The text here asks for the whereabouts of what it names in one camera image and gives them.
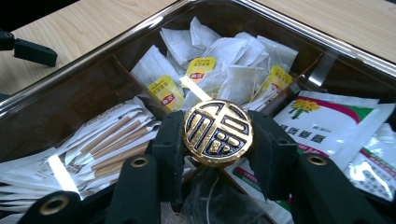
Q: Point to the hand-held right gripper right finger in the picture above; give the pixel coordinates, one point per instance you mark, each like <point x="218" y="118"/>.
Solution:
<point x="274" y="155"/>

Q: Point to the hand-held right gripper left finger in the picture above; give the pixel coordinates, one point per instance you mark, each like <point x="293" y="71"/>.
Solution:
<point x="169" y="146"/>

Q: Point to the white flower print sachet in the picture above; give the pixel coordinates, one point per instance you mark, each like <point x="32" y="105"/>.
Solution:
<point x="330" y="124"/>
<point x="373" y="168"/>
<point x="255" y="183"/>

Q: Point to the pile of wrapped wooden stirrers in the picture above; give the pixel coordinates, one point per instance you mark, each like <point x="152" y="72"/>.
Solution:
<point x="118" y="137"/>

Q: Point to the clear wrapped dark tea bag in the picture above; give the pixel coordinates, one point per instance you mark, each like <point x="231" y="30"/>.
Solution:
<point x="218" y="199"/>

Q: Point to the pile of white tea bags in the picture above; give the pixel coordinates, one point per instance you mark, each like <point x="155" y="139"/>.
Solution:
<point x="236" y="62"/>

